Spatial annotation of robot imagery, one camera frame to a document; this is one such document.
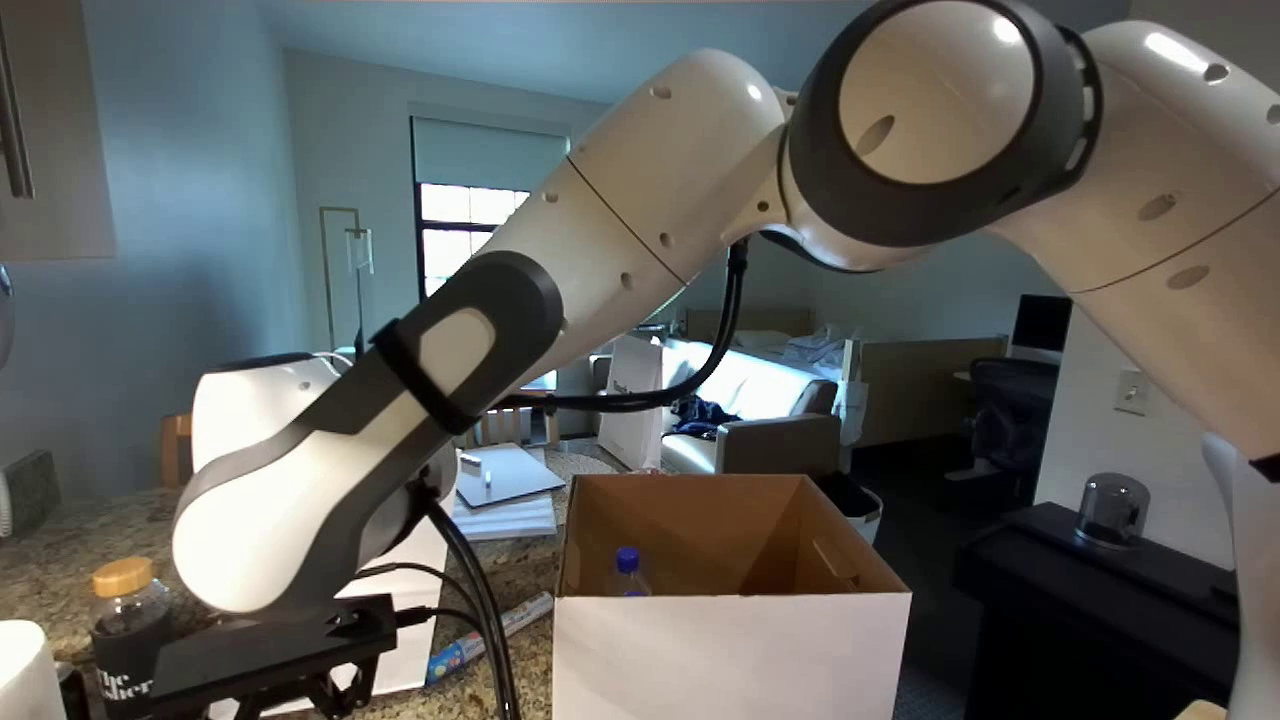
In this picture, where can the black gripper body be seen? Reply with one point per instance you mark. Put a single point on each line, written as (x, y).
(292, 704)

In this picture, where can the clear water bottle blue cap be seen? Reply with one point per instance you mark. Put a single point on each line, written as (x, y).
(626, 566)

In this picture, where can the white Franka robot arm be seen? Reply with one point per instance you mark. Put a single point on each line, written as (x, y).
(642, 173)

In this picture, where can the long blue white box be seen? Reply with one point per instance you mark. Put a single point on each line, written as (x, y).
(463, 655)

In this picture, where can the dark grey box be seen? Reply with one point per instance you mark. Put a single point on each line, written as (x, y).
(25, 492)

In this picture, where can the large white cardboard box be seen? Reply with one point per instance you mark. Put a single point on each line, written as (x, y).
(634, 426)

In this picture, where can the dark jar yellow lid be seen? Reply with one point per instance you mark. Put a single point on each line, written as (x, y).
(127, 640)

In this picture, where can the white rounded object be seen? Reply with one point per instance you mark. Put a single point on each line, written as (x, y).
(25, 672)

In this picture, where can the white paper stack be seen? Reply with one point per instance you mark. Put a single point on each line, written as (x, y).
(503, 521)

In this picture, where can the wooden chair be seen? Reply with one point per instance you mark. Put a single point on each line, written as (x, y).
(173, 453)

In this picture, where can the grey notebook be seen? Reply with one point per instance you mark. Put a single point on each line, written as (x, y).
(514, 474)

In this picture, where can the metal pole stand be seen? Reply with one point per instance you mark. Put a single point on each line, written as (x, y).
(350, 264)

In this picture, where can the black framed window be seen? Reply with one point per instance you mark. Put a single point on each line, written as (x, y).
(463, 240)

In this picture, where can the sofa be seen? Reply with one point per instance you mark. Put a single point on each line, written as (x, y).
(782, 445)

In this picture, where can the grey roller blind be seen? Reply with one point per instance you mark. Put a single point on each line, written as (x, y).
(487, 148)

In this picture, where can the tan cardboard panel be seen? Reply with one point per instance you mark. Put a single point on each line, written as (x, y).
(935, 385)

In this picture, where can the black office chair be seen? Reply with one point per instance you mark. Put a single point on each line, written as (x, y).
(1014, 415)

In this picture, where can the black side cabinet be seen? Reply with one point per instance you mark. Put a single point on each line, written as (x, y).
(1065, 626)

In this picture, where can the dark computer monitor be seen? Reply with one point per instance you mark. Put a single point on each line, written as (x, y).
(1042, 325)

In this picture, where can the wooden wall cabinets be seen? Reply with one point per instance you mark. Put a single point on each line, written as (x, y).
(53, 134)

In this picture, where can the white light switch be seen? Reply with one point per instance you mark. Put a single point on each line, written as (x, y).
(1133, 390)

